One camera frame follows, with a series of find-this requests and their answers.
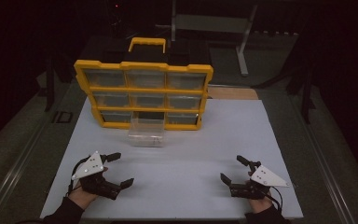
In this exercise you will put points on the grid of clear cabinet drawers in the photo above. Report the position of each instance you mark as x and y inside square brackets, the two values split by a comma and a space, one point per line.
[146, 98]

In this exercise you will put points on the yellow black organizer cabinet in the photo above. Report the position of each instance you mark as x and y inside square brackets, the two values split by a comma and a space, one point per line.
[146, 90]

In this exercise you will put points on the grey metal stand frame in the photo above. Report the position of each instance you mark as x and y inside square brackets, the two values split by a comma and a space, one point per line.
[211, 23]

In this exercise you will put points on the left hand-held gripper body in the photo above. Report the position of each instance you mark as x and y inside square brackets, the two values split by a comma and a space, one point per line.
[91, 166]

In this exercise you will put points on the clear plastic drawer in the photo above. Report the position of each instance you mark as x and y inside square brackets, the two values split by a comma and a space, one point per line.
[146, 132]

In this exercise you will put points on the person's right hand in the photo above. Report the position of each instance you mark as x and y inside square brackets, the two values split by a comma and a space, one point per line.
[259, 205]

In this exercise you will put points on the wooden board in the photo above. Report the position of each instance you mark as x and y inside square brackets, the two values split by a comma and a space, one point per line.
[231, 93]

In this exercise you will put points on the black stand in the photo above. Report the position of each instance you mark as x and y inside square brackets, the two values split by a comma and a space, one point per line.
[49, 84]
[304, 90]

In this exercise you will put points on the metal floor rail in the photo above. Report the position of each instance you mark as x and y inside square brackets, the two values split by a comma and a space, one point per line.
[9, 177]
[326, 161]

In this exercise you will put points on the person's left hand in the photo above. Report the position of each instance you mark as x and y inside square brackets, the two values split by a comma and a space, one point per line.
[80, 197]

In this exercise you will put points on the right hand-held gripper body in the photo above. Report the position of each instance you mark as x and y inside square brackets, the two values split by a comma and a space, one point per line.
[267, 179]

